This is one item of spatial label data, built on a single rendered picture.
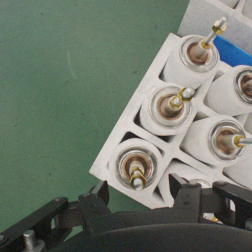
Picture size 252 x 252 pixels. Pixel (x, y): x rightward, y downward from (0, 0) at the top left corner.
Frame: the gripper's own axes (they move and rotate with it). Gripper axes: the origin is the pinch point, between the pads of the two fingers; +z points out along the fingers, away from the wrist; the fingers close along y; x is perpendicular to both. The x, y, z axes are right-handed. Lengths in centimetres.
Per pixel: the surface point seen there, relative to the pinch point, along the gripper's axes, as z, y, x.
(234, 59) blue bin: 29, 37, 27
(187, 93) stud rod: 2.0, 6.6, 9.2
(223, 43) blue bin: 25, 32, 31
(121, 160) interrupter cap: 10.5, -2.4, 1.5
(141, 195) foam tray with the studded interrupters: 17.9, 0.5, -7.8
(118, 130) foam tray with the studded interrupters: 17.9, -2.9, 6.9
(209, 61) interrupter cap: 10.5, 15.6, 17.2
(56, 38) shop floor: 36, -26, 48
